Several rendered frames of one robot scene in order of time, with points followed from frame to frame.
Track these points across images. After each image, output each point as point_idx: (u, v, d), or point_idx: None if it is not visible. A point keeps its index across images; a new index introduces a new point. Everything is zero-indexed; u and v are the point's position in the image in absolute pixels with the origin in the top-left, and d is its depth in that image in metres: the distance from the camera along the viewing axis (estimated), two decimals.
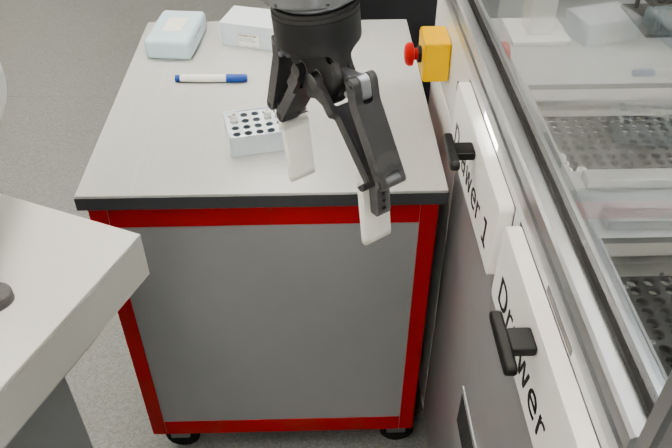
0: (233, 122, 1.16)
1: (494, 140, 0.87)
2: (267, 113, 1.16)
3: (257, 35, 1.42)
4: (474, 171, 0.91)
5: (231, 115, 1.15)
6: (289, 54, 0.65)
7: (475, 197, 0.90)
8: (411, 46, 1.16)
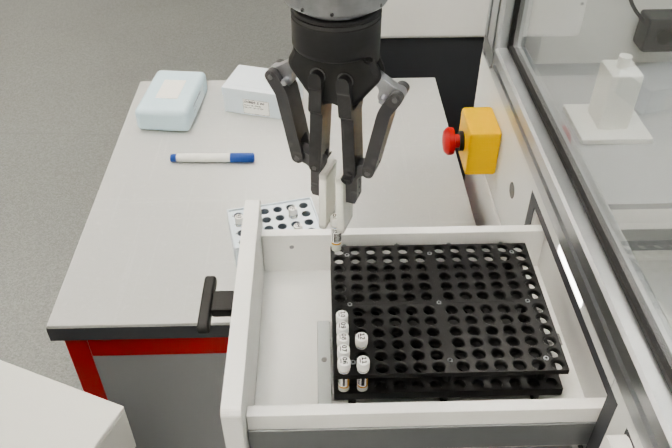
0: (239, 225, 0.97)
1: (576, 291, 0.68)
2: None
3: (265, 102, 1.23)
4: None
5: (237, 217, 0.96)
6: (291, 77, 0.62)
7: None
8: (452, 133, 0.97)
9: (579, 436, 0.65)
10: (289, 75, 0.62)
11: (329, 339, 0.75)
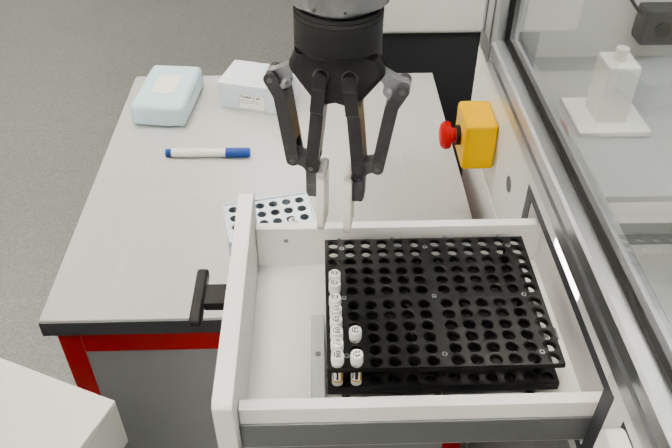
0: (340, 281, 0.73)
1: (572, 284, 0.67)
2: (340, 299, 0.69)
3: (261, 97, 1.22)
4: None
5: (335, 274, 0.72)
6: (290, 79, 0.61)
7: None
8: (448, 127, 0.97)
9: (575, 431, 0.64)
10: (288, 78, 0.61)
11: (323, 333, 0.74)
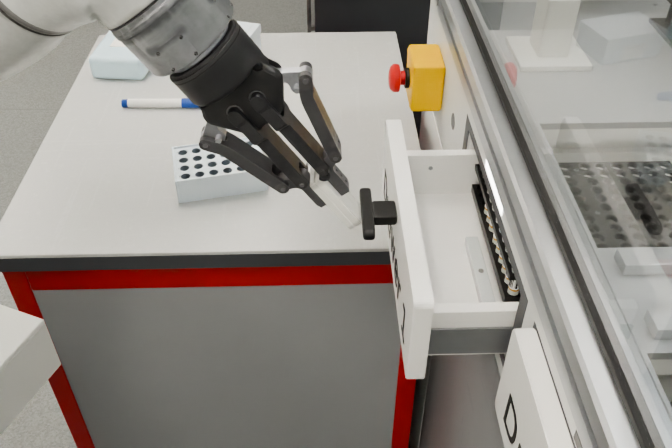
0: None
1: (498, 200, 0.67)
2: None
3: None
4: (396, 238, 0.71)
5: None
6: (220, 131, 0.64)
7: (397, 272, 0.70)
8: (397, 69, 0.97)
9: None
10: (217, 131, 0.64)
11: (481, 253, 0.75)
